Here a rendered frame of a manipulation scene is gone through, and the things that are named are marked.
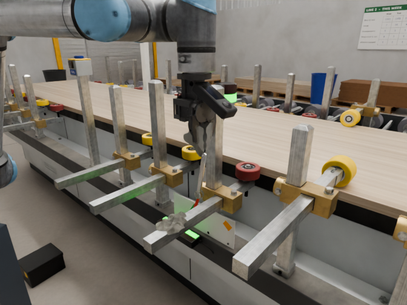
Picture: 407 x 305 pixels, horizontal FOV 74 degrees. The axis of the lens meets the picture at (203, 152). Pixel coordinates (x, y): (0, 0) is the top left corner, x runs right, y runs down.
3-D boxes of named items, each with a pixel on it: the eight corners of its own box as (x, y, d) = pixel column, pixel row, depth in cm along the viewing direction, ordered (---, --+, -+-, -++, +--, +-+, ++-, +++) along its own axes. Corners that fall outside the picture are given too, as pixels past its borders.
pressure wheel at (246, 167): (249, 204, 87) (252, 172, 83) (229, 196, 92) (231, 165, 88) (262, 195, 93) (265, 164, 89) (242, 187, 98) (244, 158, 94)
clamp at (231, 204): (232, 214, 78) (232, 199, 76) (197, 198, 86) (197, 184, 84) (243, 206, 82) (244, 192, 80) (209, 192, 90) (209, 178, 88)
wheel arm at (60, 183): (59, 192, 93) (57, 181, 92) (55, 189, 95) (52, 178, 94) (158, 156, 123) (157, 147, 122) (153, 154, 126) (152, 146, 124)
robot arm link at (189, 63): (223, 52, 64) (195, 52, 57) (223, 74, 66) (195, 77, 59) (195, 51, 70) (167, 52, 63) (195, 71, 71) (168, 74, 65)
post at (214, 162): (213, 238, 88) (216, 86, 70) (205, 233, 90) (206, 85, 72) (220, 233, 90) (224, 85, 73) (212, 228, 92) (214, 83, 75)
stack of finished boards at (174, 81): (220, 79, 985) (220, 74, 979) (168, 85, 822) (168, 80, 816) (205, 77, 1034) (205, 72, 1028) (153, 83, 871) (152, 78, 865)
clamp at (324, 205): (327, 221, 59) (330, 200, 57) (270, 199, 67) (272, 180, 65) (336, 209, 63) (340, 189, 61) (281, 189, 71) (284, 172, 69)
